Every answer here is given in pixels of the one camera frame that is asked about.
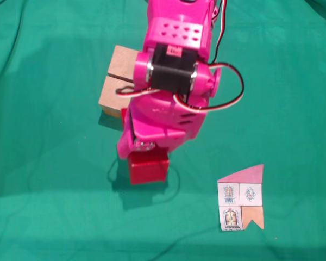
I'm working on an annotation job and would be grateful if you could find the long tricolour servo cable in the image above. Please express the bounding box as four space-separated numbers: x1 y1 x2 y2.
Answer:
212 0 229 65

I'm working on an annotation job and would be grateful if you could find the wooden block, tall window print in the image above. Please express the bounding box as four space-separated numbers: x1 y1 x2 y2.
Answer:
107 45 141 82

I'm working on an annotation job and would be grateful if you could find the short looped tricolour servo cable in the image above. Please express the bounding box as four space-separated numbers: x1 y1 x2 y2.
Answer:
115 61 245 113

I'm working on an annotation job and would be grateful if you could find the green cloth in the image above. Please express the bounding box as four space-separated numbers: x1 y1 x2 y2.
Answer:
0 0 326 261

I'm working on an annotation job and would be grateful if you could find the red wooden wedge roof block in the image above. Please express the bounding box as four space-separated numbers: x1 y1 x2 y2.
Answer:
121 108 171 186

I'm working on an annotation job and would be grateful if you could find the wooden block, oval window print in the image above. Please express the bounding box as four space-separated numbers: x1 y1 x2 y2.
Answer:
98 75 134 115

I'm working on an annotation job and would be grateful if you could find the paper picture of house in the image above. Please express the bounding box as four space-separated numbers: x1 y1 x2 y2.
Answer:
218 164 265 232

